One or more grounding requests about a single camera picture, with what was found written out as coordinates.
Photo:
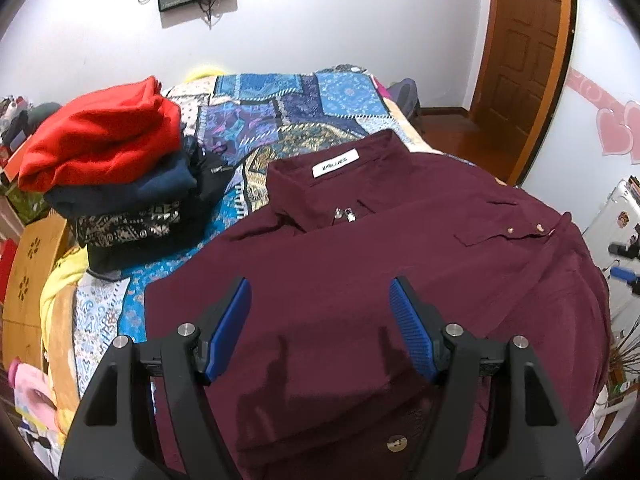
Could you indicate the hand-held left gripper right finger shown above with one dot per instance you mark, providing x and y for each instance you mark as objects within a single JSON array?
[{"x": 407, "y": 320}]

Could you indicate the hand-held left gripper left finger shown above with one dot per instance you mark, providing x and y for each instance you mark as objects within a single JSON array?
[{"x": 232, "y": 320}]

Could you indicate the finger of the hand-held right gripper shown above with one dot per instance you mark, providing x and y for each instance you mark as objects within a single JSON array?
[
  {"x": 625, "y": 249},
  {"x": 626, "y": 275}
]

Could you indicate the maroon button shirt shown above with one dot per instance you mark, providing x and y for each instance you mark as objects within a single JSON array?
[{"x": 350, "y": 240}]

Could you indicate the dried plant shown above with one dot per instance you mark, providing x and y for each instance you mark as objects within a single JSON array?
[{"x": 627, "y": 355}]

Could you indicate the folded black jacket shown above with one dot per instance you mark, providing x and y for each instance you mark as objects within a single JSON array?
[{"x": 150, "y": 256}]

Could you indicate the folded black patterned garment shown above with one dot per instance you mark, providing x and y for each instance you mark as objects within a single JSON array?
[{"x": 125, "y": 225}]

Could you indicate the folded navy garment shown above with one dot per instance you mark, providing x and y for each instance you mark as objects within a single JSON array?
[{"x": 145, "y": 185}]

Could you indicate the pink plush toy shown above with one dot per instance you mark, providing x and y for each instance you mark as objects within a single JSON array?
[{"x": 30, "y": 385}]

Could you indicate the blue patchwork blanket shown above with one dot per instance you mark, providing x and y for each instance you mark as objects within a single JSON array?
[{"x": 300, "y": 110}]

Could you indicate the colourful printed cloth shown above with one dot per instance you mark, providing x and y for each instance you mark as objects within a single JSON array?
[{"x": 40, "y": 435}]

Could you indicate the purple grey backpack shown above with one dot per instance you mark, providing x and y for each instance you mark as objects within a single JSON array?
[{"x": 405, "y": 95}]

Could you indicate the folded red sweater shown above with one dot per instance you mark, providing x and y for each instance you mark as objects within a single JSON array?
[{"x": 100, "y": 130}]

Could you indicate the brown wooden door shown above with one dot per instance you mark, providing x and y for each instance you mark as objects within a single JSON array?
[{"x": 525, "y": 35}]

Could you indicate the green patterned cloth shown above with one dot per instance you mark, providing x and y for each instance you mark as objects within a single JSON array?
[{"x": 25, "y": 202}]

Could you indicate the yellow pillow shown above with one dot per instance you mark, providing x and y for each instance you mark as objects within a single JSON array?
[{"x": 202, "y": 71}]

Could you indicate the orange box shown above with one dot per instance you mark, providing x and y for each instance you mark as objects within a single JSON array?
[{"x": 11, "y": 165}]

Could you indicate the dark grey bag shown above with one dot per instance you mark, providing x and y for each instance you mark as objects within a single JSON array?
[{"x": 42, "y": 112}]

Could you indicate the pink heart wall stickers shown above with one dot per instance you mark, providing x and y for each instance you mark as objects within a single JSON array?
[{"x": 612, "y": 130}]

